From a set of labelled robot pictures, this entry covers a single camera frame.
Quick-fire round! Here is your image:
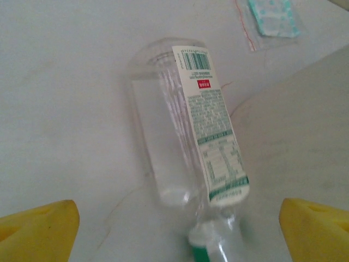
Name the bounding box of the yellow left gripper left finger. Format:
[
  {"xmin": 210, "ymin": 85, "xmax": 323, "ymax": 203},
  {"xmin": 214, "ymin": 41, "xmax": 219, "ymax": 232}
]
[{"xmin": 0, "ymin": 200, "xmax": 80, "ymax": 262}]

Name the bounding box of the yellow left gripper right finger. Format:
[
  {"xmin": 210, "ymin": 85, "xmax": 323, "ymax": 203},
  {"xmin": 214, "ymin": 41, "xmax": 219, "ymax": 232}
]
[{"xmin": 279, "ymin": 198, "xmax": 349, "ymax": 262}]

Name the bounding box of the clear bottle green white label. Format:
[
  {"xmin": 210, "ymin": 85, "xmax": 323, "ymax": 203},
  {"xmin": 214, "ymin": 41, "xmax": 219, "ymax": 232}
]
[{"xmin": 127, "ymin": 37, "xmax": 251, "ymax": 262}]

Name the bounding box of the small clear zip bag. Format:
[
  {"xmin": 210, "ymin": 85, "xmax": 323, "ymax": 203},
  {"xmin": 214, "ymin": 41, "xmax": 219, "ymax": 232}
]
[{"xmin": 236, "ymin": 0, "xmax": 306, "ymax": 52}]

